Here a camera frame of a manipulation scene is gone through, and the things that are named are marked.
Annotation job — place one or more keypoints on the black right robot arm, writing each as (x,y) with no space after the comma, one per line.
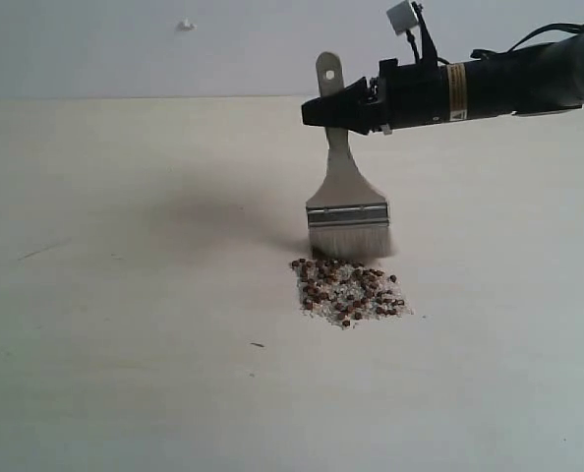
(540,79)

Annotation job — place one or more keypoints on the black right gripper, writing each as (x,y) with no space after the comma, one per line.
(398,97)

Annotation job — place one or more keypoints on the white paint brush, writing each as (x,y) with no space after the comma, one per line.
(348,218)

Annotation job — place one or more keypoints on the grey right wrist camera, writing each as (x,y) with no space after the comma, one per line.
(404,16)

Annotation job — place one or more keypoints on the scattered rice and brown pellets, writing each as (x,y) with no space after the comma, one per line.
(347,293)

